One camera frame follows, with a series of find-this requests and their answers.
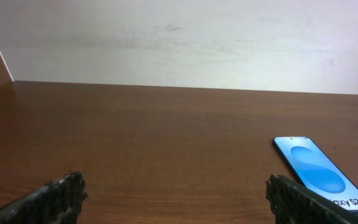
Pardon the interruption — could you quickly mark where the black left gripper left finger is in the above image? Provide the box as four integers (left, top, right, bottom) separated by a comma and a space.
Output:
0, 171, 88, 224

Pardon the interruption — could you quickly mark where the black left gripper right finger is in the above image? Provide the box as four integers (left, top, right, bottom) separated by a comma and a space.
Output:
265, 175, 358, 224

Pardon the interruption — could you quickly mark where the blue Galaxy smartphone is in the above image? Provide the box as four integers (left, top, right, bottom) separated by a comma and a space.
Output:
272, 136, 358, 213

